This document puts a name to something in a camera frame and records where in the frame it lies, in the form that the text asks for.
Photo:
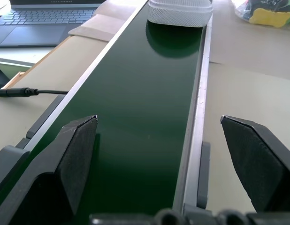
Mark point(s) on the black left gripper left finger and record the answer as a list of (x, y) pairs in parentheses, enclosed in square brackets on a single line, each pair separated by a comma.
[(72, 161)]

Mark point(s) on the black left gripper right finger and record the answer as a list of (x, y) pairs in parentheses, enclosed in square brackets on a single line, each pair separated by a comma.
[(257, 161)]

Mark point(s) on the green conveyor belt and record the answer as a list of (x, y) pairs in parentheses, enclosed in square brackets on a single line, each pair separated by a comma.
[(138, 112)]

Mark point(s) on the dark grey laptop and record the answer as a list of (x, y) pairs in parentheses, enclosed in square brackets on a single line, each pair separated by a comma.
[(39, 22)]

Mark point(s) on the clear bag with yellow item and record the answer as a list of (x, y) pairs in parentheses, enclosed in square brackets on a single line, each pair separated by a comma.
[(264, 11)]

